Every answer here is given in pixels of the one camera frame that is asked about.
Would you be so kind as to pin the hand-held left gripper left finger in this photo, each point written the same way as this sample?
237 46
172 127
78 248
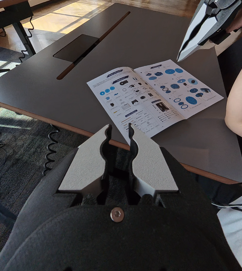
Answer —
85 167

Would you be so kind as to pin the white user manual booklet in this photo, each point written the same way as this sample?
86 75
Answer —
154 95

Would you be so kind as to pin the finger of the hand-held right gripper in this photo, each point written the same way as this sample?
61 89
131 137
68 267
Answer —
195 23
203 33

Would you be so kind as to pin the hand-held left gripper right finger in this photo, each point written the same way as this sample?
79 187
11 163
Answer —
154 167

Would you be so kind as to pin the grey office desk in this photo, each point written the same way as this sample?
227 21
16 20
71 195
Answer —
6 19

